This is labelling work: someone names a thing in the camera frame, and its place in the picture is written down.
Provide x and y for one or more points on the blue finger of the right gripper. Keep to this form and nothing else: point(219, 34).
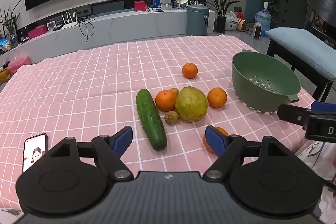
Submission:
point(301, 116)
point(323, 106)

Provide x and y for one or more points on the brown kiwi back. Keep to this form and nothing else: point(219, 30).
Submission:
point(175, 90)

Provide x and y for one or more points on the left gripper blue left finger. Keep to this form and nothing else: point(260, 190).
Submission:
point(109, 150)

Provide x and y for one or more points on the light blue seat cushion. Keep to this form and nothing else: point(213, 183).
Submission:
point(307, 47)

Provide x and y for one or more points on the grey pedal trash bin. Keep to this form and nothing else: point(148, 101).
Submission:
point(197, 20)

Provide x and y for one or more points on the smartphone with lit screen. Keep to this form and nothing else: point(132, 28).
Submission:
point(34, 148)

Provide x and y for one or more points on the black bench frame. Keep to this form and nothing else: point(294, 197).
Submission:
point(323, 85)

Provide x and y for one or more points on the potted long-leaf plant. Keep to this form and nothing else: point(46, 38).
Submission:
point(221, 7)

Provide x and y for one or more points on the pink storage box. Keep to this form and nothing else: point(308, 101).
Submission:
point(17, 62)

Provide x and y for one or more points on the white marble tv console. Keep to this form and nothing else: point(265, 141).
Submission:
point(103, 30)

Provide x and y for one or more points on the brown kiwi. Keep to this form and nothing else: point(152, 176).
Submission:
point(171, 117)
point(175, 90)

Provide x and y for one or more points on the white wifi router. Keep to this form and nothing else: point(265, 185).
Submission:
point(69, 19)

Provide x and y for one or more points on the pink box on console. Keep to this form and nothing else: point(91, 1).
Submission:
point(38, 31)

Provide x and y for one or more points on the pink checked tablecloth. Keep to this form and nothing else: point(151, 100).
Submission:
point(89, 93)

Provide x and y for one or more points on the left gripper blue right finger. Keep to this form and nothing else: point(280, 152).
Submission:
point(229, 150)

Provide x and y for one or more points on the large yellow-green pomelo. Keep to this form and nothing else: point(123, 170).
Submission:
point(191, 104)

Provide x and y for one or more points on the orange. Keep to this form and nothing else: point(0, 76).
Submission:
point(165, 100)
point(217, 97)
point(189, 70)
point(207, 143)

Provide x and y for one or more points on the small white space heater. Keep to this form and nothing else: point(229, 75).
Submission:
point(257, 30)

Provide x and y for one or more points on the potted plant left console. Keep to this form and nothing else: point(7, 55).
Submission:
point(9, 20)

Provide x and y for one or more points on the blue water jug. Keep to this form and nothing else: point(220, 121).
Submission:
point(264, 18)

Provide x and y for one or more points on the white plastic bag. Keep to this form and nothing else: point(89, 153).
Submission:
point(231, 21)

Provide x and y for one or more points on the dark drawer cabinet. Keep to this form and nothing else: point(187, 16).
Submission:
point(291, 13)

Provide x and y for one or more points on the green cucumber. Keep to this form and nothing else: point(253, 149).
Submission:
point(150, 120)

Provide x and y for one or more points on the green colander bowl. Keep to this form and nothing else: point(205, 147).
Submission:
point(262, 82)

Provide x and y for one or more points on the red box on console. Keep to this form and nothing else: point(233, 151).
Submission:
point(139, 6)

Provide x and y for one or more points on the yellow box on floor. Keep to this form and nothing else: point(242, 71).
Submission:
point(5, 75)

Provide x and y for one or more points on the brown kiwi front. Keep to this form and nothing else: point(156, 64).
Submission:
point(171, 117)

